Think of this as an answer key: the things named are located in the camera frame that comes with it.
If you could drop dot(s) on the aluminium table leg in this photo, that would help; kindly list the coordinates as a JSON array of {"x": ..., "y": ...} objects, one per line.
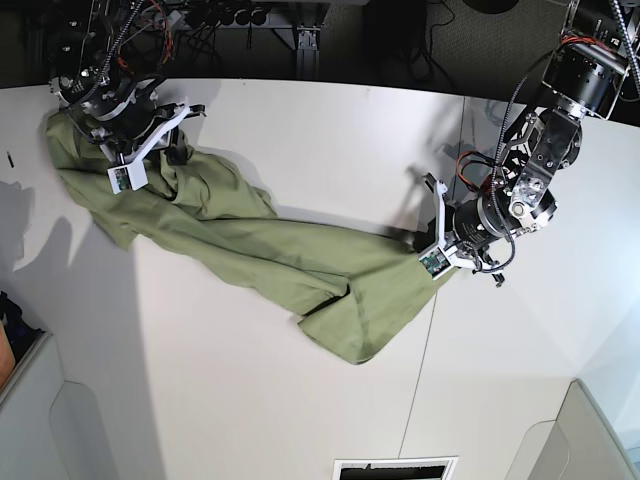
[{"x": 304, "y": 42}]

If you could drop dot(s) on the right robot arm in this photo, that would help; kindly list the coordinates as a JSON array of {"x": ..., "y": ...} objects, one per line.
[{"x": 106, "y": 66}]

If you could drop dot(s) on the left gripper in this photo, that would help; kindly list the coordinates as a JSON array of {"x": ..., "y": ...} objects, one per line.
[{"x": 464, "y": 231}]

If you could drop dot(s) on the black round base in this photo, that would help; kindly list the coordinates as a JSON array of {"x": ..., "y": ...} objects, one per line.
[{"x": 491, "y": 7}]

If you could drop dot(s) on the wooden brown object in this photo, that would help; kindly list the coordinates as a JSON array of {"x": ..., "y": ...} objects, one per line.
[{"x": 7, "y": 359}]

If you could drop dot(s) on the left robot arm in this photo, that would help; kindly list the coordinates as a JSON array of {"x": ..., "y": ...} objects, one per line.
[{"x": 509, "y": 196}]

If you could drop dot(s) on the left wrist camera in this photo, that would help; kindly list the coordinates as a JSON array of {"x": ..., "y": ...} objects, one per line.
[{"x": 435, "y": 262}]

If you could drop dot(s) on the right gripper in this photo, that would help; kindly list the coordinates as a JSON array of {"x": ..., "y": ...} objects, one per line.
[{"x": 121, "y": 121}]

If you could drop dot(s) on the green t-shirt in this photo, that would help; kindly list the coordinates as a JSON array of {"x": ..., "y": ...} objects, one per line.
[{"x": 352, "y": 291}]

